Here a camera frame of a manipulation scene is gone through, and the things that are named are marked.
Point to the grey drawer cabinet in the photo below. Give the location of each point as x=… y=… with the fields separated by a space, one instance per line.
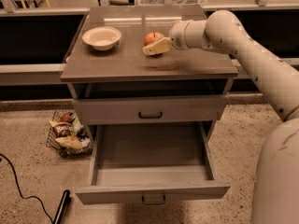
x=126 y=72

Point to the left black robot base leg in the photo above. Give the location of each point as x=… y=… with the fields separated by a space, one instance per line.
x=62 y=207

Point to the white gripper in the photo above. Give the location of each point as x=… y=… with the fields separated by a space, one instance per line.
x=177 y=36

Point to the black wire basket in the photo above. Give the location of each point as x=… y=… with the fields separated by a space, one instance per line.
x=78 y=131

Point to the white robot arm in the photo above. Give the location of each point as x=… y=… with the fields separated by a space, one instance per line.
x=276 y=187

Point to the brown snack bag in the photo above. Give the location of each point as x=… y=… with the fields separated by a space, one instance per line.
x=62 y=130

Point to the yellow chip bag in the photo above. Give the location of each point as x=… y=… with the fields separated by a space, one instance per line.
x=69 y=142

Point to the red apple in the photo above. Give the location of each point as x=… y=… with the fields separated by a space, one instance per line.
x=151 y=37

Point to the white bowl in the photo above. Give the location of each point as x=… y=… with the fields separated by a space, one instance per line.
x=102 y=38

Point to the red snack can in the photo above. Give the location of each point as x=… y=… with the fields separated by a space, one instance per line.
x=67 y=117

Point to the open grey drawer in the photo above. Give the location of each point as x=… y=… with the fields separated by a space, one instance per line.
x=151 y=164

